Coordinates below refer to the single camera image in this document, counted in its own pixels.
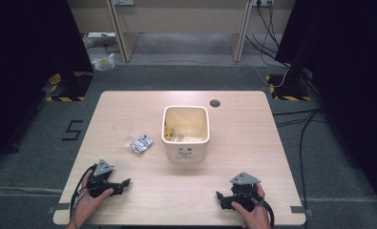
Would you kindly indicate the grey tape strip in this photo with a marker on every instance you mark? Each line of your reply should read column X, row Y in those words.
column 59, row 207
column 300, row 210

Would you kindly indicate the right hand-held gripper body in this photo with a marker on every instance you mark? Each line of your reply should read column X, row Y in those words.
column 245, row 192

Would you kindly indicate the person's left hand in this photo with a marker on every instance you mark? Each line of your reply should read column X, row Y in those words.
column 84, row 206

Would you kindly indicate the clear plastic bag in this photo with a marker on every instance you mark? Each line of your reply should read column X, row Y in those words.
column 103, row 62

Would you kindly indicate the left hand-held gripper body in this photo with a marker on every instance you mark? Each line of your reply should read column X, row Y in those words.
column 102, row 183

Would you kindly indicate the wall socket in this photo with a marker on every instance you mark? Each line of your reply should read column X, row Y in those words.
column 262, row 2
column 123, row 2

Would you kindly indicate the black curtain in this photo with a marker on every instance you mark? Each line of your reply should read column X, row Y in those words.
column 348, row 79
column 24, row 63

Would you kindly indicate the clear plastic wrapper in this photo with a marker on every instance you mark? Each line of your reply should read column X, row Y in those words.
column 125, row 135

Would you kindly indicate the cream square bin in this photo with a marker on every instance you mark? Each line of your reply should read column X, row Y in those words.
column 185, row 152

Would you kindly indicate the white power strip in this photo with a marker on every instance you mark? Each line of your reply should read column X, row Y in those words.
column 100, row 34

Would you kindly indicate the yellow crumpled wrapper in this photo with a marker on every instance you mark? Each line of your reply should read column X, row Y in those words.
column 169, row 132

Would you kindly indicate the person's right hand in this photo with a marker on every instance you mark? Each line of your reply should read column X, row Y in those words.
column 256, row 219

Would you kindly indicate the light wooden desk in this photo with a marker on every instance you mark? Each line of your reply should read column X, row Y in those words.
column 183, row 16

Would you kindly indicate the stand base with hazard tape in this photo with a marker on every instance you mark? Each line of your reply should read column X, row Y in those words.
column 71, row 90
column 288, row 90

